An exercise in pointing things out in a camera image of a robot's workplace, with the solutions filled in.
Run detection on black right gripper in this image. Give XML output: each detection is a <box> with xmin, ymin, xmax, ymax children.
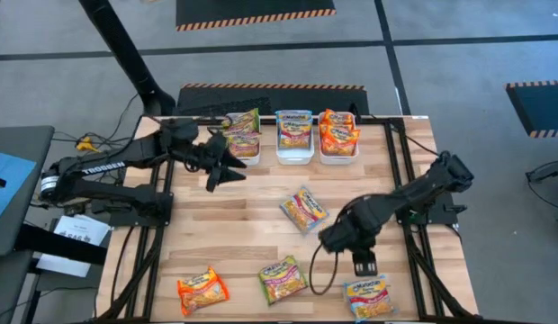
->
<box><xmin>318</xmin><ymin>202</ymin><xmax>380</xmax><ymax>254</ymax></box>

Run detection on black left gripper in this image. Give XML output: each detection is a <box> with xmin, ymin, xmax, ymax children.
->
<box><xmin>183</xmin><ymin>131</ymin><xmax>248</xmax><ymax>194</ymax></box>

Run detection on blue Maruchan ramen pack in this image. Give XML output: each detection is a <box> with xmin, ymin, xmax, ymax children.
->
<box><xmin>279</xmin><ymin>185</ymin><xmax>330</xmax><ymax>235</ymax></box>
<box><xmin>276</xmin><ymin>110</ymin><xmax>314</xmax><ymax>123</ymax></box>
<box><xmin>341</xmin><ymin>272</ymin><xmax>397</xmax><ymax>323</ymax></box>
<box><xmin>276</xmin><ymin>117</ymin><xmax>313</xmax><ymax>150</ymax></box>

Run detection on white plastic bin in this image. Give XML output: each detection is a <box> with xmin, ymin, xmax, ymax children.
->
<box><xmin>274</xmin><ymin>110</ymin><xmax>315</xmax><ymax>166</ymax></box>
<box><xmin>223</xmin><ymin>112</ymin><xmax>263</xmax><ymax>167</ymax></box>
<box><xmin>318</xmin><ymin>111</ymin><xmax>360</xmax><ymax>166</ymax></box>

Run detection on black striped-edge floor mat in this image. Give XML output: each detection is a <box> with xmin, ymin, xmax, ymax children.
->
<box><xmin>175</xmin><ymin>0</ymin><xmax>338</xmax><ymax>32</ymax></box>
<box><xmin>505</xmin><ymin>79</ymin><xmax>558</xmax><ymax>139</ymax></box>
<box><xmin>175</xmin><ymin>83</ymin><xmax>370</xmax><ymax>117</ymax></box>

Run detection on white paper sheets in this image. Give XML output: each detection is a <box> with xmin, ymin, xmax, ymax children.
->
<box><xmin>35</xmin><ymin>214</ymin><xmax>113</xmax><ymax>279</ymax></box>

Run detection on black desk beam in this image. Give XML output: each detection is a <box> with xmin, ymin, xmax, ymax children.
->
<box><xmin>15</xmin><ymin>223</ymin><xmax>108</xmax><ymax>266</ymax></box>

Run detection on grey side desk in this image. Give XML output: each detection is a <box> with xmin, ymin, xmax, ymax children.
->
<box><xmin>0</xmin><ymin>124</ymin><xmax>56</xmax><ymax>257</ymax></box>

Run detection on blue sheet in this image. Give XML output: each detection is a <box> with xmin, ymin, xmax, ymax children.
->
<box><xmin>0</xmin><ymin>149</ymin><xmax>38</xmax><ymax>229</ymax></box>

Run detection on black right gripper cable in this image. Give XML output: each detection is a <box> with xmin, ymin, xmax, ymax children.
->
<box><xmin>308</xmin><ymin>245</ymin><xmax>352</xmax><ymax>297</ymax></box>

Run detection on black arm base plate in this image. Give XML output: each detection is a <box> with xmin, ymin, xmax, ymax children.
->
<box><xmin>392</xmin><ymin>188</ymin><xmax>468</xmax><ymax>226</ymax></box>
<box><xmin>92</xmin><ymin>191</ymin><xmax>175</xmax><ymax>228</ymax></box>

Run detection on black aluminium table frame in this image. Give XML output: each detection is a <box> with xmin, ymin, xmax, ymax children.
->
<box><xmin>96</xmin><ymin>115</ymin><xmax>481</xmax><ymax>324</ymax></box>

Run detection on black floor cable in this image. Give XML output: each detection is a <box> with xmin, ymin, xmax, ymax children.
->
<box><xmin>51</xmin><ymin>92</ymin><xmax>143</xmax><ymax>157</ymax></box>

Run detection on yellow cable connector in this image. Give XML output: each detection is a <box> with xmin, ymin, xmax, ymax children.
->
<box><xmin>76</xmin><ymin>137</ymin><xmax>99</xmax><ymax>154</ymax></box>

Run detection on black camera stand pole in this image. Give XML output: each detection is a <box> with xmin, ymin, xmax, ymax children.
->
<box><xmin>77</xmin><ymin>0</ymin><xmax>176</xmax><ymax>117</ymax></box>

